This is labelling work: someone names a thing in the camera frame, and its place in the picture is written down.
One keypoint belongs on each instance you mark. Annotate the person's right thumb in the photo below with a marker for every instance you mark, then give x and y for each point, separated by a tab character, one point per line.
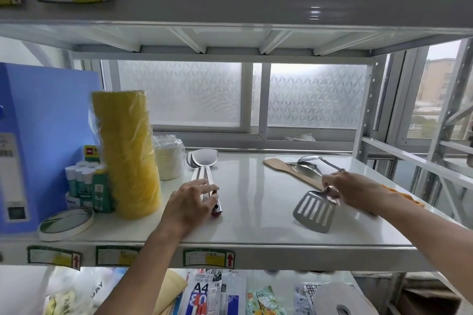
329	179

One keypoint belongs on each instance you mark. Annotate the person's left thumb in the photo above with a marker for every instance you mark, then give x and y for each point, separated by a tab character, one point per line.
212	203

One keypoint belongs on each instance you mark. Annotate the wrapped stack of yellow tape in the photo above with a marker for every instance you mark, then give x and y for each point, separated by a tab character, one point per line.
127	156

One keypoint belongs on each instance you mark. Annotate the pack of glue sticks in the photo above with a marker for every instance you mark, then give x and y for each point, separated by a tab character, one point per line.
88	182

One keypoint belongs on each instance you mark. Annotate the frosted window with white frame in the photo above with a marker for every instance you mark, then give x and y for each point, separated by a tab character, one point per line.
229	97

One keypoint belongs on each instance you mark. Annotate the person's left hand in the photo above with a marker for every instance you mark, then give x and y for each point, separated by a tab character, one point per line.
186	207

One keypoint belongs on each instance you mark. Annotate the white tape roll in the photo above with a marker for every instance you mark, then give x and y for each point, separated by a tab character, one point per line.
66	223

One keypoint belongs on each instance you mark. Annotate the tan paper envelope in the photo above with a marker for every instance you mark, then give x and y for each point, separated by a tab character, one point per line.
172	292

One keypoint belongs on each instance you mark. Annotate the orange cloth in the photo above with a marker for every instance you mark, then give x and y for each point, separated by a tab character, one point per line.
404	196

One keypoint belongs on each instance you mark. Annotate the person's right forearm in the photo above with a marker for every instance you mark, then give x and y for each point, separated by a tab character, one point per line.
425	237

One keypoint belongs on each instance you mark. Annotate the slotted steel turner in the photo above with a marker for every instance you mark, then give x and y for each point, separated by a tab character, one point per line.
314	211

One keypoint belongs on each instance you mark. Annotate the grey metal side rack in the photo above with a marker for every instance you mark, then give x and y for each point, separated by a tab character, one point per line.
436	148

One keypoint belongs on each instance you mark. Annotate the wooden spatula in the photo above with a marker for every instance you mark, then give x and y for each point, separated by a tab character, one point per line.
286	170

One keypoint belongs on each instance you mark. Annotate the brown cardboard box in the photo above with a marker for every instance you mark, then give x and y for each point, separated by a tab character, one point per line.
425	302

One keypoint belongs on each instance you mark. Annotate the white metal shelving rack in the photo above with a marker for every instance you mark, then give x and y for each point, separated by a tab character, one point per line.
240	4

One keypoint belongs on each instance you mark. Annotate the blue and red paper packet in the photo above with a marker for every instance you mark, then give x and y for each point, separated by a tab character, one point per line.
212	294

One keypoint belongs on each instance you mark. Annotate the steel ladle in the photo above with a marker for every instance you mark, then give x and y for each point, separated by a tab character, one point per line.
314	159

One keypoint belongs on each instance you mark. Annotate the white printed plastic bag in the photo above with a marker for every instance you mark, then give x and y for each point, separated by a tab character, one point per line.
81	292

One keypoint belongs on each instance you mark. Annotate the person's left forearm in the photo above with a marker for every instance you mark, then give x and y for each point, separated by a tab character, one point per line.
144	274

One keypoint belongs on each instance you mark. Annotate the person's right hand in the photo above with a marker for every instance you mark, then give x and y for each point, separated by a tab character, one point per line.
354	191

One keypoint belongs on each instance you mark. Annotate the blue file box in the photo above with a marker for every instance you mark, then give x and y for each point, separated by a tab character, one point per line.
40	141

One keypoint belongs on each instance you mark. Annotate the black and white printed packet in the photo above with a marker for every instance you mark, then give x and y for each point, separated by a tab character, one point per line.
305	294

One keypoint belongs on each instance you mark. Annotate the green snack packet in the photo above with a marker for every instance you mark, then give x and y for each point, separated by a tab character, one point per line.
264	302

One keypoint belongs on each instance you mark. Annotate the white crumpled tissue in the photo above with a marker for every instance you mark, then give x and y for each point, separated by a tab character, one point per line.
301	137

